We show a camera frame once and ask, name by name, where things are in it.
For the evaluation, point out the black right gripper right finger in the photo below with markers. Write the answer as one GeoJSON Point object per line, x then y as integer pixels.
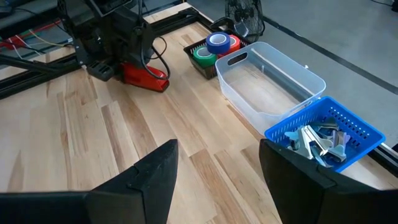
{"type": "Point", "coordinates": [295, 193]}

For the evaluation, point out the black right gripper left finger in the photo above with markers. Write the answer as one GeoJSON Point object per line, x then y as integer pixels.
{"type": "Point", "coordinates": [149, 186]}

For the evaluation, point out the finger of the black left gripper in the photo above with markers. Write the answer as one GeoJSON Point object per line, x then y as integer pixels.
{"type": "Point", "coordinates": [118, 72]}

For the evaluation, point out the red stapler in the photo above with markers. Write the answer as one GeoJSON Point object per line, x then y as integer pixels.
{"type": "Point", "coordinates": [140, 77]}

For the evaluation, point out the cream white staple remover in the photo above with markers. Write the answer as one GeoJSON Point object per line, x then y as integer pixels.
{"type": "Point", "coordinates": [306, 140]}

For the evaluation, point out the pale purple staple remover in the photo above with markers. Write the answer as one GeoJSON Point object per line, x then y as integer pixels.
{"type": "Point", "coordinates": [340, 138]}

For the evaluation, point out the dark staple remover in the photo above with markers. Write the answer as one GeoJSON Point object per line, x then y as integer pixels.
{"type": "Point", "coordinates": [325, 126]}

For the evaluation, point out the green tape roll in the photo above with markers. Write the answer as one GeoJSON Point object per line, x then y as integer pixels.
{"type": "Point", "coordinates": [203, 62]}

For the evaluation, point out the dark blue tape roll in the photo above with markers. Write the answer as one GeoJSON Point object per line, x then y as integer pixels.
{"type": "Point", "coordinates": [217, 49]}

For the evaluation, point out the red-orange tape roll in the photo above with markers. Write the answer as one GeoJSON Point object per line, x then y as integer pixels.
{"type": "Point", "coordinates": [234, 49]}

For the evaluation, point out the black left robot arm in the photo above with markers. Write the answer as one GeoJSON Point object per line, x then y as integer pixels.
{"type": "Point", "coordinates": [93, 31]}

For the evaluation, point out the blue plastic basket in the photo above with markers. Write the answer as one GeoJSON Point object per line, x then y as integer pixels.
{"type": "Point", "coordinates": [357, 151]}

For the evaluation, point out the black plastic basket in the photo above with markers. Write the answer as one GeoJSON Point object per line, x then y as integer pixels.
{"type": "Point", "coordinates": [205, 72]}

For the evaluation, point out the clear plastic bin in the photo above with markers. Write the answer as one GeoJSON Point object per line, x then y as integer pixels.
{"type": "Point", "coordinates": [264, 93]}

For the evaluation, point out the black floor fan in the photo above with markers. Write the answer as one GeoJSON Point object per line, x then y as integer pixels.
{"type": "Point", "coordinates": [245, 15]}

